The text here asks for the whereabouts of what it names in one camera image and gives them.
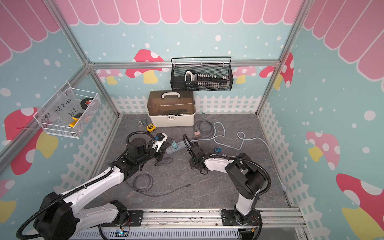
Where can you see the teal usb charger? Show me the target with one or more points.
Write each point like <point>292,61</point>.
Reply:
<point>174,145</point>

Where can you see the yellow tool in bin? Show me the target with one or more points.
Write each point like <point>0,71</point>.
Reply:
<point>75,120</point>

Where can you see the yellow tape measure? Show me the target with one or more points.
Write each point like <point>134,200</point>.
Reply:
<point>150,128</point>

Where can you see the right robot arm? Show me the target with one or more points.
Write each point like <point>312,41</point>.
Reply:
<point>250,179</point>

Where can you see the black wire mesh basket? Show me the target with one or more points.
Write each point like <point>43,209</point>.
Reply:
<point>219,66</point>

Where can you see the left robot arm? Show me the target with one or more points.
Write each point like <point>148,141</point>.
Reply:
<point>63,215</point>

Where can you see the grey power strip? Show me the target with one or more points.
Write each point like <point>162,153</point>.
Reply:
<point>181,146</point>

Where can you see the clear wall bin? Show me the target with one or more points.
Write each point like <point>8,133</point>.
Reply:
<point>57,113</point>

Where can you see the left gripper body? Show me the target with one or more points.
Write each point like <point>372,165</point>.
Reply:
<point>158,155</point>

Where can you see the socket set in basket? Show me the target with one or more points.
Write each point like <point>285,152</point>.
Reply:
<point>201,82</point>

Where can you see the black tape roll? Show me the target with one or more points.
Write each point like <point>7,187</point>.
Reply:
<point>86,102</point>

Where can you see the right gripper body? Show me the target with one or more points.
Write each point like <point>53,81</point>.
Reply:
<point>193,164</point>

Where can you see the white box brown lid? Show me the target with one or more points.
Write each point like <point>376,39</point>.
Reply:
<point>171,109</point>

